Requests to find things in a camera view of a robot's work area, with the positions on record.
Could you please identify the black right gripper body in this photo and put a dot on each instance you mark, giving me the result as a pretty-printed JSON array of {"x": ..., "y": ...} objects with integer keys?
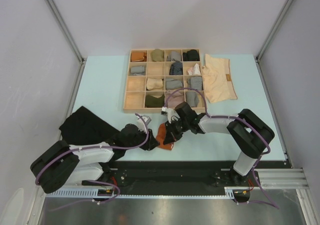
[{"x": 179, "y": 126}]

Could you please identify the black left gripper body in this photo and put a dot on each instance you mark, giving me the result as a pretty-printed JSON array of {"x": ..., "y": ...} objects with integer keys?
[{"x": 147, "y": 146}]

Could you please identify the orange and cream underwear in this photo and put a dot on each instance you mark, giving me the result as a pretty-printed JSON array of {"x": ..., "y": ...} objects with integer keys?
[{"x": 160, "y": 138}]

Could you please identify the black garment pile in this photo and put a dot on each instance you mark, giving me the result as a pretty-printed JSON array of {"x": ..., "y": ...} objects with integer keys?
[{"x": 83, "y": 127}]

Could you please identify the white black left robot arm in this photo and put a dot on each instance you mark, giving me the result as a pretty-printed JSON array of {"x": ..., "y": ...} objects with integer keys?
[{"x": 65, "y": 163}]

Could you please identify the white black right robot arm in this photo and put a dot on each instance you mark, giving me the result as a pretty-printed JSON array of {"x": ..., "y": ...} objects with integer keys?
[{"x": 249, "y": 132}]

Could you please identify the grey rolled underwear bottom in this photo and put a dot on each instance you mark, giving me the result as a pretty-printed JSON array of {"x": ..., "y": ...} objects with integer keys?
[{"x": 192, "y": 98}]

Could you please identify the dark green rolled underwear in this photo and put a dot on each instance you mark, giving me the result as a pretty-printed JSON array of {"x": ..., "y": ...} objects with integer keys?
[{"x": 154, "y": 102}]

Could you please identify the grey rolled underwear middle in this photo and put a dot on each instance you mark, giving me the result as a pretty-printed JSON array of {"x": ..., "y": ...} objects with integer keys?
[{"x": 172, "y": 84}]

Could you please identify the grey striped rolled underwear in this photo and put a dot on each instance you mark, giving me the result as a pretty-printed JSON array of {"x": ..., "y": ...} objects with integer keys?
[{"x": 195, "y": 82}]

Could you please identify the peach rolled underwear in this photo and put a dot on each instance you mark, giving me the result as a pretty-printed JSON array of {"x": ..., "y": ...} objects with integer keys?
[{"x": 154, "y": 83}]

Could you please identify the navy striped rolled underwear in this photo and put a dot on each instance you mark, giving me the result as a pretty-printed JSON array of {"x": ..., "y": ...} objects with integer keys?
[{"x": 176, "y": 69}]

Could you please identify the peach underwear flat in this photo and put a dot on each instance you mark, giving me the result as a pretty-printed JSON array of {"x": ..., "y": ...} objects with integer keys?
[{"x": 217, "y": 79}]

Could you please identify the pink white rolled underwear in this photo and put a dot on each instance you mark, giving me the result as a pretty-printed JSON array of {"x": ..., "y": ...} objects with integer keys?
[{"x": 194, "y": 70}]

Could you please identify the grey rolled underwear left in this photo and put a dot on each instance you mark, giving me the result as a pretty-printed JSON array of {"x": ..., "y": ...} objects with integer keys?
[{"x": 137, "y": 70}]

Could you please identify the grey rolled underwear top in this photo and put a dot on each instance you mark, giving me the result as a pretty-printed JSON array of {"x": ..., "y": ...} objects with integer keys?
[{"x": 174, "y": 56}]

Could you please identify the black rolled underwear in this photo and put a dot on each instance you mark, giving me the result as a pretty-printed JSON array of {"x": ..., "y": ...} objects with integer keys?
[{"x": 191, "y": 56}]

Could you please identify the olive rolled underwear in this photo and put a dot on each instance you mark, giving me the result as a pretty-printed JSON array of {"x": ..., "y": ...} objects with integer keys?
[{"x": 157, "y": 55}]

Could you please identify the orange rolled underwear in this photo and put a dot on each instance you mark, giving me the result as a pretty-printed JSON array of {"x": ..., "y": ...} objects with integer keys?
[{"x": 138, "y": 56}]

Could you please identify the wooden grid organizer tray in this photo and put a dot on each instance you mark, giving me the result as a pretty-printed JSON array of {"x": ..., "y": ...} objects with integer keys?
[{"x": 135, "y": 87}]

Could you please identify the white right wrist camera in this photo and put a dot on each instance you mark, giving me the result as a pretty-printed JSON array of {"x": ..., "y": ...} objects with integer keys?
[{"x": 169, "y": 113}]

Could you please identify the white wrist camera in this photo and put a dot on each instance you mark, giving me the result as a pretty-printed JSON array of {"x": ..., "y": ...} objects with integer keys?
[
  {"x": 169, "y": 113},
  {"x": 142, "y": 122}
]

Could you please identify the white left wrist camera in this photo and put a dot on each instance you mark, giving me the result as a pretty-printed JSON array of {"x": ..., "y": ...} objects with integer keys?
[{"x": 142, "y": 122}]

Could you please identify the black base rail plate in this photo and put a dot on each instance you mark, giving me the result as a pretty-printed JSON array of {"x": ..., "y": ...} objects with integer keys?
[{"x": 181, "y": 175}]

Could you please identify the white slotted cable duct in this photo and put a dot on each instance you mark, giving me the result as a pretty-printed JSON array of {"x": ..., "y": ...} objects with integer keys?
[{"x": 101, "y": 194}]

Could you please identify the aluminium frame profile front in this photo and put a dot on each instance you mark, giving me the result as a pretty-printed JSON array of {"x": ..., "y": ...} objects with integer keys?
[{"x": 279, "y": 177}]

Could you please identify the aluminium corner post left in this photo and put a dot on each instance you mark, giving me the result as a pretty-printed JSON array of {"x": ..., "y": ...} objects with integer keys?
[{"x": 64, "y": 29}]

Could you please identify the aluminium corner post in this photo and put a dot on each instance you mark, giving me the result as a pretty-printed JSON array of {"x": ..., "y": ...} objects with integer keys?
[
  {"x": 274, "y": 29},
  {"x": 64, "y": 29}
]

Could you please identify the aluminium corner post right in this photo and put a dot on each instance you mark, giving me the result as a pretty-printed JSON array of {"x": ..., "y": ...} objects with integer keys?
[{"x": 274, "y": 29}]

